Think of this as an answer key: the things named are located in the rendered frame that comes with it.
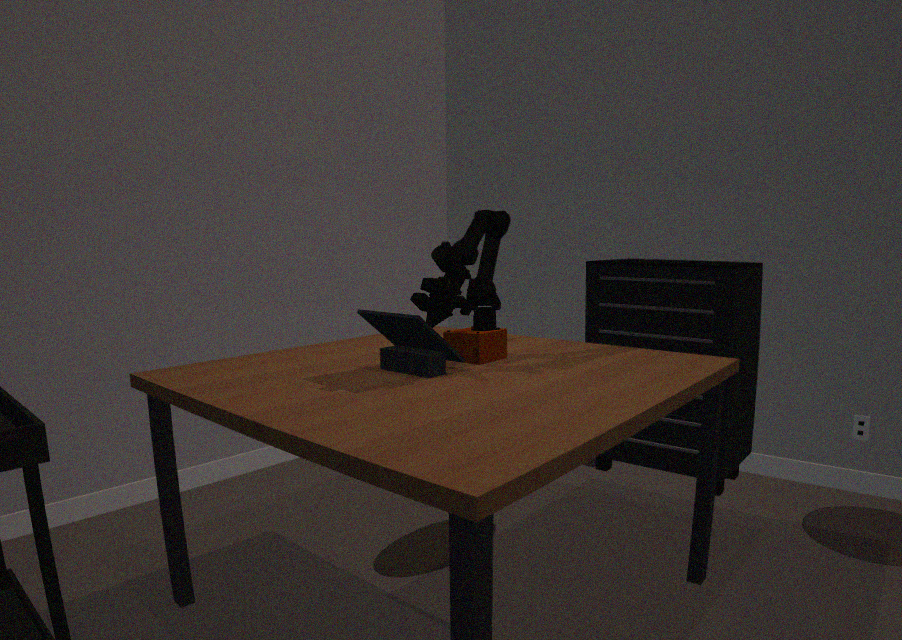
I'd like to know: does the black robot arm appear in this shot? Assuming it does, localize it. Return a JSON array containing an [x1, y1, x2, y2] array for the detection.
[[420, 210, 510, 331]]

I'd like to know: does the dark grey switch panel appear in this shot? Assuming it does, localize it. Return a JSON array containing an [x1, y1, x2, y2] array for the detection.
[[357, 309, 465, 378]]

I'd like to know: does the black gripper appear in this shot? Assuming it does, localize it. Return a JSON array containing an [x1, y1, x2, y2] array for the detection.
[[410, 277, 472, 328]]

